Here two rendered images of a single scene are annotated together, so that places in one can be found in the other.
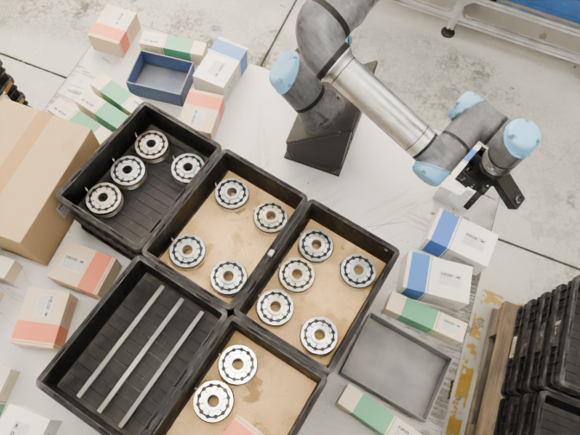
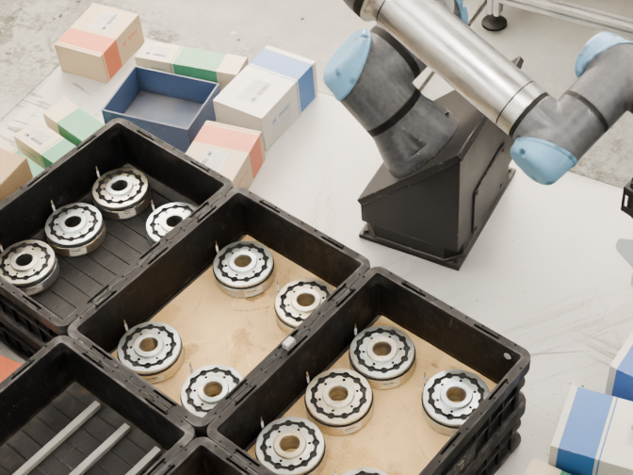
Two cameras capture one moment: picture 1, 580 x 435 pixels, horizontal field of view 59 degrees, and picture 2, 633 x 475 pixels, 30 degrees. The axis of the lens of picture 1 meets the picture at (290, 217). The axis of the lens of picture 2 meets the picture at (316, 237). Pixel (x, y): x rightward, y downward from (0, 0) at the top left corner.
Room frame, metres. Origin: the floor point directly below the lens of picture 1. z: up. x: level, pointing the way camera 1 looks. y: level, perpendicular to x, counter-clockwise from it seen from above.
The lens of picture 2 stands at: (-0.54, -0.39, 2.34)
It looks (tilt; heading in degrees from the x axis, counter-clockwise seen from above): 47 degrees down; 20
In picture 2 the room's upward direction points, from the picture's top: 6 degrees counter-clockwise
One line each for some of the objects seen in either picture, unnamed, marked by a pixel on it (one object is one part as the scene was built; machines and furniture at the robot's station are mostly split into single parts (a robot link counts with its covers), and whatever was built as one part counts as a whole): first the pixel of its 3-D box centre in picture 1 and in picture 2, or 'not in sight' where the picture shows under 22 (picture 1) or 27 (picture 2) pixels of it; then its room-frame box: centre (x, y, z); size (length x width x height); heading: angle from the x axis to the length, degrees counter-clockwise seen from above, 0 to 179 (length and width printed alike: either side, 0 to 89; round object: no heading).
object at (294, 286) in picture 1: (297, 274); (338, 396); (0.44, -0.04, 0.86); 0.10 x 0.10 x 0.01
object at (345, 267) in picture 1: (358, 270); (456, 397); (0.48, -0.22, 0.86); 0.10 x 0.10 x 0.01
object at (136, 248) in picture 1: (141, 173); (93, 218); (0.66, 0.44, 0.92); 0.40 x 0.30 x 0.02; 155
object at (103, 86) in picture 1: (122, 100); (92, 140); (1.02, 0.64, 0.73); 0.24 x 0.06 x 0.06; 61
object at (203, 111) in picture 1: (201, 116); (219, 166); (1.00, 0.36, 0.74); 0.16 x 0.12 x 0.07; 175
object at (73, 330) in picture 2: (227, 224); (221, 301); (0.54, 0.17, 0.92); 0.40 x 0.30 x 0.02; 155
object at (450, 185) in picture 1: (462, 176); not in sight; (0.91, -0.56, 0.75); 0.20 x 0.12 x 0.09; 161
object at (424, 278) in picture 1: (433, 280); (622, 449); (0.52, -0.47, 0.75); 0.20 x 0.12 x 0.09; 83
